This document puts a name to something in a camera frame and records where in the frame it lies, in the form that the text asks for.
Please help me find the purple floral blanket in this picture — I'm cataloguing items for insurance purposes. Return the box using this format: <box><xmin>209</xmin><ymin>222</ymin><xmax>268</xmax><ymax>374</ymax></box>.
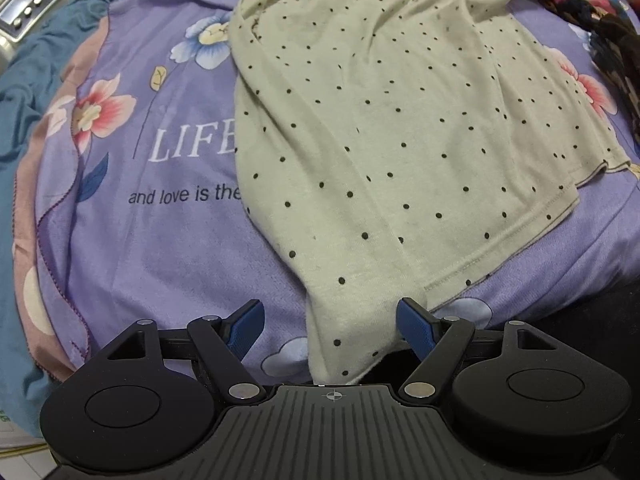
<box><xmin>30</xmin><ymin>0</ymin><xmax>640</xmax><ymax>386</ymax></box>

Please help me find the teal bed sheet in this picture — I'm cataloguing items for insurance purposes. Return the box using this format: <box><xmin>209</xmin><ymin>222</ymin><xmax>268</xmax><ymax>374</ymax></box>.
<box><xmin>0</xmin><ymin>0</ymin><xmax>117</xmax><ymax>440</ymax></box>

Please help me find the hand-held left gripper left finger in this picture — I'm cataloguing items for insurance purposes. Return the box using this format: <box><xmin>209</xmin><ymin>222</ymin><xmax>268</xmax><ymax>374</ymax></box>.
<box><xmin>94</xmin><ymin>299</ymin><xmax>267</xmax><ymax>405</ymax></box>

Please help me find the cream polka dot shirt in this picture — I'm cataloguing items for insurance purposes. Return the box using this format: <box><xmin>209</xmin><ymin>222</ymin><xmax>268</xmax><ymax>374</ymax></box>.
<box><xmin>229</xmin><ymin>0</ymin><xmax>632</xmax><ymax>386</ymax></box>

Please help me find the white appliance control panel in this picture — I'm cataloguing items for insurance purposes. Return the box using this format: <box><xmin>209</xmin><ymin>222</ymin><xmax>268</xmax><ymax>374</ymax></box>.
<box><xmin>0</xmin><ymin>0</ymin><xmax>66</xmax><ymax>43</ymax></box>

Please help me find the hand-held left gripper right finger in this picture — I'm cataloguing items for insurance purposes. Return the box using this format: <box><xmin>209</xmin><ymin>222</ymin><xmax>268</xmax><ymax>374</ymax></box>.
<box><xmin>395</xmin><ymin>297</ymin><xmax>562</xmax><ymax>405</ymax></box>

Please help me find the dark cloth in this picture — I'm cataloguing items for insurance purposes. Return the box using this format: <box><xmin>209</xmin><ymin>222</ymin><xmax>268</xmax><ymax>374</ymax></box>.
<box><xmin>367</xmin><ymin>270</ymin><xmax>640</xmax><ymax>391</ymax></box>

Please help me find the brown garment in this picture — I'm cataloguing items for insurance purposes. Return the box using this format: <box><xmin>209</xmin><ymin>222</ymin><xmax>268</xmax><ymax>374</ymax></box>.
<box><xmin>590</xmin><ymin>10</ymin><xmax>640</xmax><ymax>147</ymax></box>

